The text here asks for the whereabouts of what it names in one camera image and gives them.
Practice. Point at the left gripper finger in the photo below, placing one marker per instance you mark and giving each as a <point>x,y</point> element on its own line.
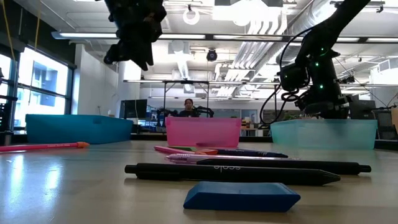
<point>146,56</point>
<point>132,51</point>

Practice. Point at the dark purple crayon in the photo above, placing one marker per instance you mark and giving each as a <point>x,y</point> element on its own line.
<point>273,154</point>

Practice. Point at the pink pencil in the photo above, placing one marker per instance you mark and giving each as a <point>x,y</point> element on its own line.
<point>46,146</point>
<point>174,150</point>

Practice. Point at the dark blue crayon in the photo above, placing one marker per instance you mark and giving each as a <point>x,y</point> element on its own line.
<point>236,153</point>

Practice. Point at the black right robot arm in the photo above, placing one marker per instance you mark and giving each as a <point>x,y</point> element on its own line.
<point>323,71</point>

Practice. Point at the black background robot arm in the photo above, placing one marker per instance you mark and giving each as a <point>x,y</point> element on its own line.
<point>203,110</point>
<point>166,112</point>

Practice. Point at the teal translucent plastic bin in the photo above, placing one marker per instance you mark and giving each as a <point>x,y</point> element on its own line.
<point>323,135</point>

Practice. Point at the black ceiling spotlight cluster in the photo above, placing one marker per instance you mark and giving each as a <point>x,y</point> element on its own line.
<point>346,80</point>

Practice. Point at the black monitor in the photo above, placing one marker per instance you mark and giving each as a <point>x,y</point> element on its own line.
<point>362,109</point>
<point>133,109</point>

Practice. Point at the long ceiling light strip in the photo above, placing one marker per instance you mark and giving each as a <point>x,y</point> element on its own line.
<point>87,35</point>

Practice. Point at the person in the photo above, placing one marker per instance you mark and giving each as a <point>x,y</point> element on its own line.
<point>188,109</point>

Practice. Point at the tan board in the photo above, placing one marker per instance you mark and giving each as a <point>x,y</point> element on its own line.
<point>395,119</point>

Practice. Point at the plain black pen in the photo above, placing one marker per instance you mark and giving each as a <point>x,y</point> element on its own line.
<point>280,165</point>

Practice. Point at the large window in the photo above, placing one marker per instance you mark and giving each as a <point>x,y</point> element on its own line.
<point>43,77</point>

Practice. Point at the pink translucent plastic bin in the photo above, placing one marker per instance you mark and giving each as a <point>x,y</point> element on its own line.
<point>202,130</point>

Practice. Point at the blue plastic bin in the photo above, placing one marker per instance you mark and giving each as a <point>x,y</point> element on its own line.
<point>77,129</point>

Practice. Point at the green eraser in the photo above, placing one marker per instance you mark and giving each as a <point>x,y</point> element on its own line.
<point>183,147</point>

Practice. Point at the orange eraser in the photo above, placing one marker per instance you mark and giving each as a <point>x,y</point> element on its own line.
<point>208,152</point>

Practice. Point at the blue eraser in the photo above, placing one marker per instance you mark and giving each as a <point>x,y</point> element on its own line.
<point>239,196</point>

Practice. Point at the black pen with white print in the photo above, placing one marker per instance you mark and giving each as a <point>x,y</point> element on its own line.
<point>217,174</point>

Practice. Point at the black ceiling camera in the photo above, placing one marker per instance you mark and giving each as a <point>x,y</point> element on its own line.
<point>109,59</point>
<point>211,55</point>

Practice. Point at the black background rig frame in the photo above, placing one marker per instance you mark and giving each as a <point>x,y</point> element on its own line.
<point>186,82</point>

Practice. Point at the silver ventilation duct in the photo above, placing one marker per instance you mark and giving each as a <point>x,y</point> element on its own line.
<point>295,18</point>

